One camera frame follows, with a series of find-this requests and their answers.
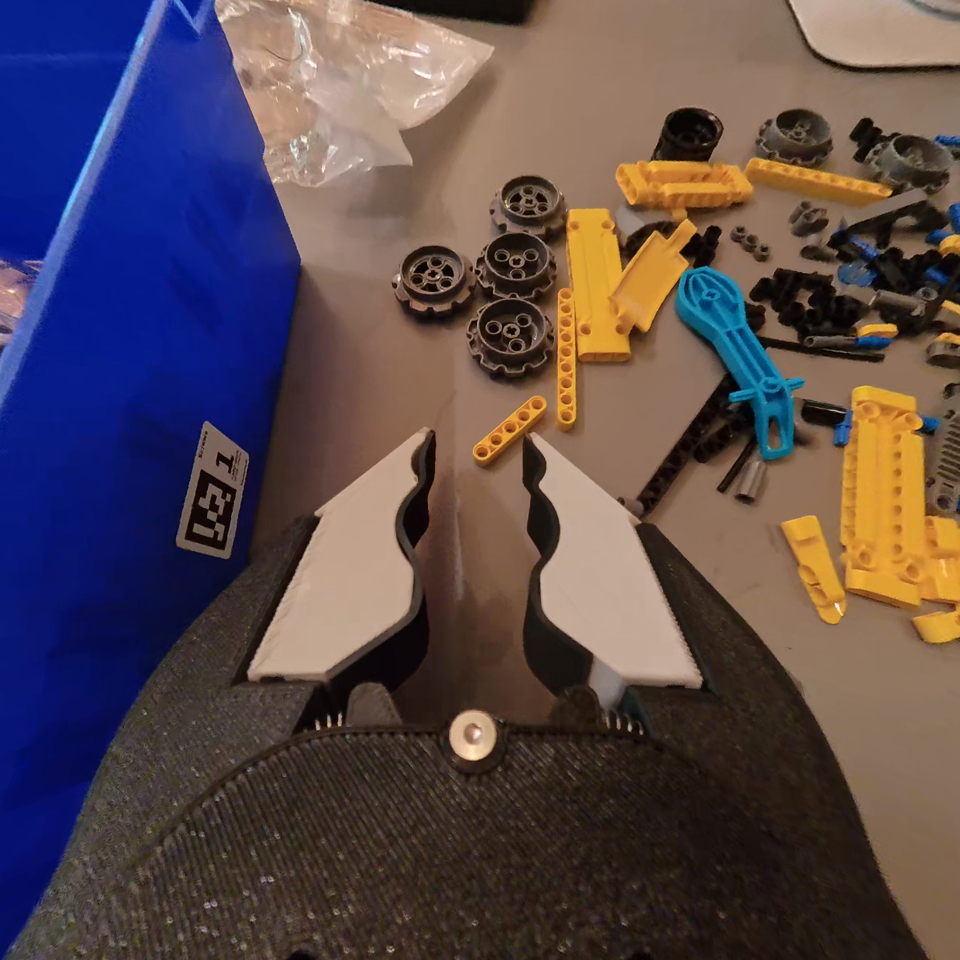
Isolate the black long beam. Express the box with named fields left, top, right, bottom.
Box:
left=636, top=375, right=760, bottom=520

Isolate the white tag sticker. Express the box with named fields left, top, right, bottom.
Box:
left=176, top=421, right=250, bottom=560

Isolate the yellow wedge panel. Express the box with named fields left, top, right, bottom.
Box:
left=780, top=515, right=849, bottom=626

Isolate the yellow flat panel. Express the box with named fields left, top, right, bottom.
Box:
left=564, top=207, right=633, bottom=363

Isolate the pile of toy building pieces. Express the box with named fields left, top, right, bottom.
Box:
left=731, top=112, right=960, bottom=376

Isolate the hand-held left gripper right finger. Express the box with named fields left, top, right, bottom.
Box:
left=521, top=432, right=706, bottom=712

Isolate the clear plastic bag with parts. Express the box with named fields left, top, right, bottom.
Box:
left=0, top=258, right=46, bottom=346

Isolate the yellow frame piece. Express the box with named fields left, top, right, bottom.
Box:
left=615, top=159, right=754, bottom=211

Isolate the grey sprocket wheel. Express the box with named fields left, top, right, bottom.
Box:
left=392, top=245, right=475, bottom=320
left=491, top=176, right=567, bottom=241
left=873, top=135, right=955, bottom=196
left=756, top=108, right=835, bottom=168
left=466, top=298, right=556, bottom=380
left=474, top=231, right=558, bottom=301

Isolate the yellow long beam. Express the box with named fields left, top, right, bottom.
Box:
left=744, top=157, right=894, bottom=205

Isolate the blue plastic bin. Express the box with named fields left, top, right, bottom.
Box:
left=0, top=0, right=303, bottom=912

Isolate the yellow thin beam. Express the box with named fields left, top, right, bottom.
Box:
left=555, top=288, right=579, bottom=433

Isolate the dark block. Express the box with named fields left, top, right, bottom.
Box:
left=390, top=0, right=535, bottom=25

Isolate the yellow panel assembly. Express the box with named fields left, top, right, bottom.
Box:
left=838, top=384, right=960, bottom=609

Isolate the yellow curved panel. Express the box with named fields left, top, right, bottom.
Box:
left=609, top=219, right=699, bottom=333

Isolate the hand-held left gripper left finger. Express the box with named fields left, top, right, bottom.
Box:
left=246, top=427, right=438, bottom=702

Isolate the black tyre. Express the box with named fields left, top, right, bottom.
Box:
left=658, top=107, right=726, bottom=162

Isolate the teal brick separator tool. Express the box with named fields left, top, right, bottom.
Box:
left=673, top=266, right=805, bottom=462

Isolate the white flat base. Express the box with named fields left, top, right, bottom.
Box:
left=786, top=0, right=960, bottom=70

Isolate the grey ribbed piece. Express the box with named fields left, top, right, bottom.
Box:
left=924, top=382, right=960, bottom=515

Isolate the yellow short beam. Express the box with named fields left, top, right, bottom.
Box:
left=472, top=395, right=548, bottom=468

